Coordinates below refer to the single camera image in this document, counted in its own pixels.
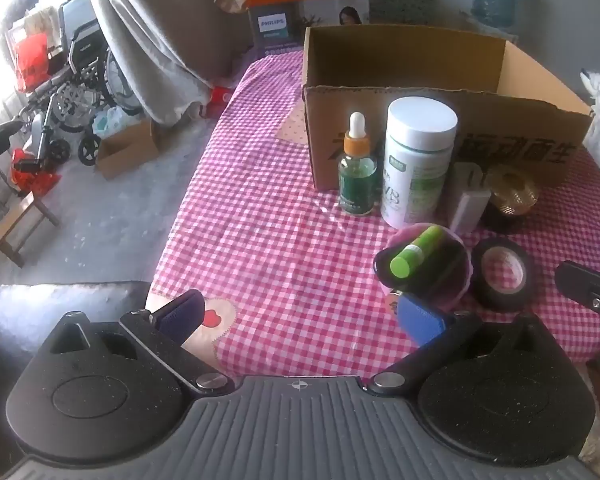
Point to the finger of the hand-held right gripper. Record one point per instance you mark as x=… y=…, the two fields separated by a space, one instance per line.
x=580 y=280

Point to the pink plastic bowl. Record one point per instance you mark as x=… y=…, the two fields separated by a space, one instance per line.
x=452 y=297

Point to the wooden stool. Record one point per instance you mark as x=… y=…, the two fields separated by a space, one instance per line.
x=17 y=220

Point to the small cardboard box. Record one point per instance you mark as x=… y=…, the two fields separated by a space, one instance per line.
x=130 y=147

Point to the pink checked tablecloth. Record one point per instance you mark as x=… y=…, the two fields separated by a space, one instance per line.
x=280 y=260

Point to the dark jar with gold lid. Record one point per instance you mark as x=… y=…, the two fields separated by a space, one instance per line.
x=510 y=195

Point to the teal plastic bag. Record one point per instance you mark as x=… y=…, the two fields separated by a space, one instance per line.
x=112 y=120

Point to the grey curtain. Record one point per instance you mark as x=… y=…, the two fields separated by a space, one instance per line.
x=145 y=35

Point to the black tape roll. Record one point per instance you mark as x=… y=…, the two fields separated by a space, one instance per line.
x=526 y=265

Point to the green glass dropper bottle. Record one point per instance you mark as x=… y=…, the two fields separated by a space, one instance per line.
x=356 y=190

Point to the white charger plug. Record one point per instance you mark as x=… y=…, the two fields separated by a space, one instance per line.
x=467 y=210

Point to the white supplement bottle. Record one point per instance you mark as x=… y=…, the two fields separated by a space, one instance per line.
x=410 y=180

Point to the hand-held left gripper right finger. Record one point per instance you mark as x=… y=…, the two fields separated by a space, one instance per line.
x=420 y=322

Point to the printed cardboard box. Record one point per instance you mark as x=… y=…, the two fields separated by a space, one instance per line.
x=330 y=135

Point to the black padded seat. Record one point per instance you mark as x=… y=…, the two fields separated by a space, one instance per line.
x=0 y=140

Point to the red plastic bag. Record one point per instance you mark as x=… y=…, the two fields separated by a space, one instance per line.
x=35 y=180

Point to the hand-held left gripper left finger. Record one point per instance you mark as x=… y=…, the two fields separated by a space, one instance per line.
x=180 y=312

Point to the folded wheelchair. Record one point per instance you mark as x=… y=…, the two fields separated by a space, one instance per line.
x=80 y=50

